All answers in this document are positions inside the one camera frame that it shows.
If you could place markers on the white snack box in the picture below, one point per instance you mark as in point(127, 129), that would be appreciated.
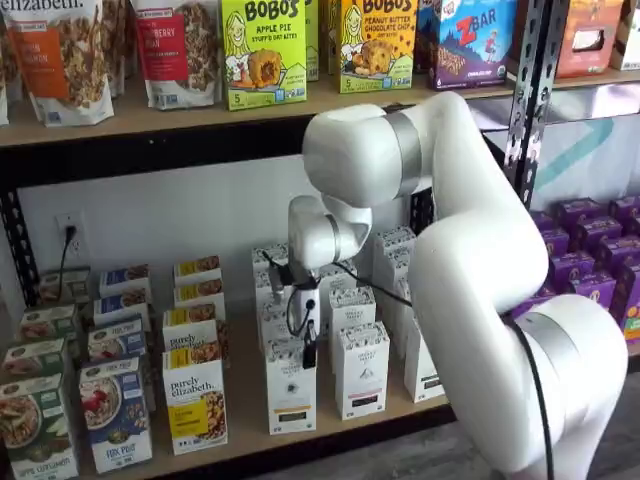
point(629, 35)

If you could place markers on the white wall outlet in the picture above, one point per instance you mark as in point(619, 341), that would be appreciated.
point(77, 222)

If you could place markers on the orange snack box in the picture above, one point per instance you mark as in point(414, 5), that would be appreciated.
point(587, 35)

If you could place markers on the black metal shelving rack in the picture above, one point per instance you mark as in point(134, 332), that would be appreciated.
point(585, 105)
point(150, 160)

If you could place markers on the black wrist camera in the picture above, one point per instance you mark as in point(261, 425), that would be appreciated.
point(280, 280)

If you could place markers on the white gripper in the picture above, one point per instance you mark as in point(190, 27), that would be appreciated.
point(301, 312)

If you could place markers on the white backdrop sheet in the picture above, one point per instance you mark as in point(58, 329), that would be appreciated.
point(590, 160)

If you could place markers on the green oatmeal box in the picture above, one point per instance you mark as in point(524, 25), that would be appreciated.
point(65, 286)
point(32, 360)
point(37, 430)
point(47, 324)

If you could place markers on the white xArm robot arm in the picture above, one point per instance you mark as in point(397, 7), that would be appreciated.
point(475, 250)

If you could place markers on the blue Z Bar box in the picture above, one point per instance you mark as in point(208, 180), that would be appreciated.
point(470, 45)

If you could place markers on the purely elizabeth yellow label box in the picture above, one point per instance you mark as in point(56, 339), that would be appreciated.
point(191, 327)
point(197, 270)
point(199, 296)
point(194, 400)

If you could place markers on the green Bobo's box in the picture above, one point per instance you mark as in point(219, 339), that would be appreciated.
point(313, 40)
point(262, 55)

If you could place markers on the tan wooden shelf board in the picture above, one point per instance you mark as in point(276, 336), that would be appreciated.
point(245, 440)
point(590, 82)
point(150, 125)

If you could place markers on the white box dark strip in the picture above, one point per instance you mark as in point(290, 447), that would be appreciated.
point(395, 241)
point(422, 365)
point(400, 315)
point(395, 267)

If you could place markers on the white box pink strip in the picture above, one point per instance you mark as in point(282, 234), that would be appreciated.
point(362, 372)
point(337, 282)
point(352, 310)

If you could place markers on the red label granola bag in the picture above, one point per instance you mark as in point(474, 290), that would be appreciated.
point(175, 55)

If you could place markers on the purple Annie's snack box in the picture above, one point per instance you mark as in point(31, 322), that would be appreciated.
point(552, 244)
point(580, 214)
point(592, 292)
point(547, 223)
point(532, 302)
point(625, 207)
point(629, 290)
point(618, 252)
point(598, 232)
point(570, 267)

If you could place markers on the yellow Bobo's box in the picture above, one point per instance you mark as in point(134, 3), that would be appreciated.
point(377, 45)

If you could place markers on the blue oatmeal box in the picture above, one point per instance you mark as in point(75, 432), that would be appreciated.
point(124, 281)
point(117, 340)
point(116, 415)
point(121, 309)

